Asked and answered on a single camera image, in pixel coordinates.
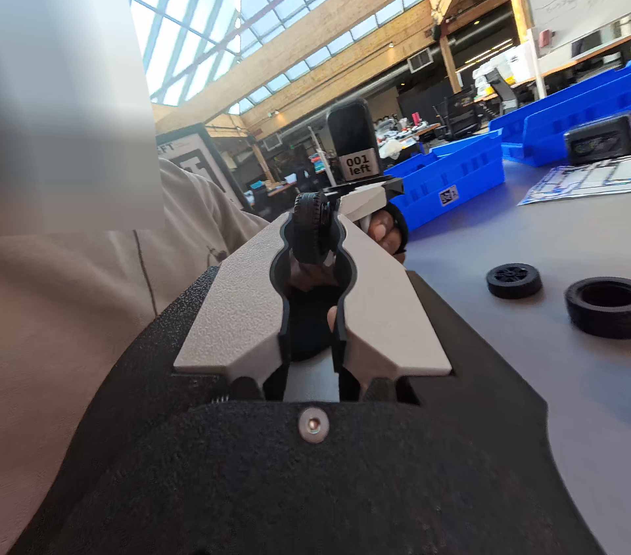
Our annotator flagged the background long wooden table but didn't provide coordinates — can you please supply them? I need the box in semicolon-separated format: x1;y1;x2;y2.
476;48;631;102

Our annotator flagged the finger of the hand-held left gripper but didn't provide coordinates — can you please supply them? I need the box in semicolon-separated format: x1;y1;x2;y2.
339;185;388;222

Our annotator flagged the person's left hand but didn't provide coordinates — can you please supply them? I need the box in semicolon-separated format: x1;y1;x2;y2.
287;214;409;292

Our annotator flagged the printed marker sign board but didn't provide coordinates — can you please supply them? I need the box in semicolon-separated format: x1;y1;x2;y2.
155;123;253;212

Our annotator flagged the black office chair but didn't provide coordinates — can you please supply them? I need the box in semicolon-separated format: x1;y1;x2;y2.
434;89;486;142
485;70;523;115

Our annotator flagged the black toy wheel rim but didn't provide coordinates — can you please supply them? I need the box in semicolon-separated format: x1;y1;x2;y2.
493;264;535;285
319;201;342;240

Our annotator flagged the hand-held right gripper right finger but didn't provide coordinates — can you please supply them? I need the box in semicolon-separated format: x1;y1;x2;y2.
332;213;453;399

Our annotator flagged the person in beige hoodie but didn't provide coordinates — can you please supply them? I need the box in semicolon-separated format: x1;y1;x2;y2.
0;157;271;546

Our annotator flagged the sticker sheet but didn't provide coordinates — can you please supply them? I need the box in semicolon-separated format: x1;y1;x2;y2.
518;160;631;207

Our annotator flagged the black wired earphone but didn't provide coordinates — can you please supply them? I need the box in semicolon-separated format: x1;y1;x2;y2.
133;230;159;319

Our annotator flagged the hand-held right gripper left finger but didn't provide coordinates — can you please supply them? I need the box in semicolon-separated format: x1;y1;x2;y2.
173;211;296;400

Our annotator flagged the stack of white storage boxes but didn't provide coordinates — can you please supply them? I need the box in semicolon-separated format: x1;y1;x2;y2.
472;45;535;95

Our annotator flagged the blue plastic storage bin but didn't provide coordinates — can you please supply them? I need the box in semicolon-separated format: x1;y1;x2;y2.
488;65;631;167

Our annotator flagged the cluttered background work table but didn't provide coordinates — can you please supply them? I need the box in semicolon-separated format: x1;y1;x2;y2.
375;114;442;157

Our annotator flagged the black rubber toy tyre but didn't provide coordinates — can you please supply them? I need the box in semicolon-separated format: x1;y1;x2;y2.
485;263;543;300
564;277;631;339
294;193;341;266

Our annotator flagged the black small camera device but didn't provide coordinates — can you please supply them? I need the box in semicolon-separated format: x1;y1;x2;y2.
563;114;631;167

